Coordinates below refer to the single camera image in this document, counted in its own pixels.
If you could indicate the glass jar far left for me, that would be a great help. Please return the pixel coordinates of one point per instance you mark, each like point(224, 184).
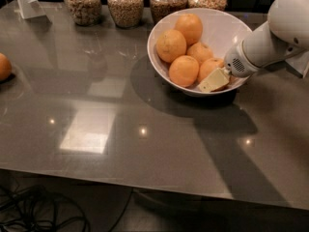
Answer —
point(84, 12)

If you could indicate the orange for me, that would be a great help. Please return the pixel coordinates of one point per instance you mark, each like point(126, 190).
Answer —
point(200, 51)
point(191, 26)
point(170, 45)
point(213, 63)
point(184, 71)
point(5, 67)

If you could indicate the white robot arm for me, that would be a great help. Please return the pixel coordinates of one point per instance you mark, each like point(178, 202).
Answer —
point(285, 35)

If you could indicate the white ceramic bowl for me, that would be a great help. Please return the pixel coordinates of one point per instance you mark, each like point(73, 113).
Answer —
point(221, 31)

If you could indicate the white stand on table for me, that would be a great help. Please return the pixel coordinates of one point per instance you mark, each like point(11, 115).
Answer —
point(30, 9)

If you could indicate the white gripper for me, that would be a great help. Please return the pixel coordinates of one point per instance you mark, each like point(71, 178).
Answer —
point(235, 62)

